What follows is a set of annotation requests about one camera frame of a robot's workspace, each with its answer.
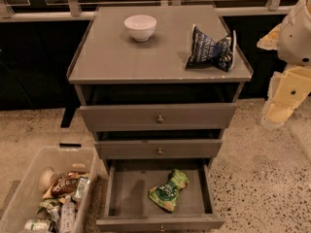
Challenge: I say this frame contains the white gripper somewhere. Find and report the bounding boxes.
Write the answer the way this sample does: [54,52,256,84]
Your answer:
[257,24,311,129]

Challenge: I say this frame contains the green rice chip bag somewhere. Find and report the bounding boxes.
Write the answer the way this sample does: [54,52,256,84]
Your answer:
[149,169,190,212]

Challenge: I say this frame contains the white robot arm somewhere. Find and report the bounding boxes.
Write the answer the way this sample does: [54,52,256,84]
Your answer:
[257,0,311,129]

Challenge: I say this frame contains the blue vinegar chip bag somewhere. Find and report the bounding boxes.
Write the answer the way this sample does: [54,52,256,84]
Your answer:
[186,24,236,72]

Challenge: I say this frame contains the grey top drawer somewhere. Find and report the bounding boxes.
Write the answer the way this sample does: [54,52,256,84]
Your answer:
[80,103,236,132]

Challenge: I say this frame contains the grey drawer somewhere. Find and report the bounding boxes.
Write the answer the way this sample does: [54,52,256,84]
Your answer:
[95,129,223,159]
[80,103,236,132]
[96,159,225,233]

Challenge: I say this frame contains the grey drawer cabinet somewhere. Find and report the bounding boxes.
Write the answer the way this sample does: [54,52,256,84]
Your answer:
[66,5,254,168]

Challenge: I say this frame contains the grey middle drawer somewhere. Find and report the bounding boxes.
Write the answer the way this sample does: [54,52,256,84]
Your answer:
[95,129,223,159]

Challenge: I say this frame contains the grey bottom drawer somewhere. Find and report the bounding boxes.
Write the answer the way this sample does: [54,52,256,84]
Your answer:
[96,159,225,233]

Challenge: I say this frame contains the brown snack bag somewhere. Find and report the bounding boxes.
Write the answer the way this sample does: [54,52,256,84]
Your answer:
[43,171,89,199]

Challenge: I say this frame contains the white ceramic bowl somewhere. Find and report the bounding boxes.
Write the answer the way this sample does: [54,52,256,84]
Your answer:
[124,15,156,42]

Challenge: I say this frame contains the metal window railing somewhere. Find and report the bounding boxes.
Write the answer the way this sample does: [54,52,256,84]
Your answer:
[0,0,311,23]

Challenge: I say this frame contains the small green can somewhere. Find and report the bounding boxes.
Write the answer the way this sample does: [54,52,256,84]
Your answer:
[73,177,89,201]

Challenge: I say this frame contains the beige wooden mushroom object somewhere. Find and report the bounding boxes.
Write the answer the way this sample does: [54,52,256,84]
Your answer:
[38,167,57,192]

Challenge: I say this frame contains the clear plastic bottle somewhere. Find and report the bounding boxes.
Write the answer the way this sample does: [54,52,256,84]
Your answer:
[59,195,75,233]

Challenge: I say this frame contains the clear plastic storage bin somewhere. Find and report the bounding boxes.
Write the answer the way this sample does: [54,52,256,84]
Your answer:
[0,147,98,233]

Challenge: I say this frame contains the white green snack packet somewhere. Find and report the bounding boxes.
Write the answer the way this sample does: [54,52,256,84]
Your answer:
[24,218,52,232]

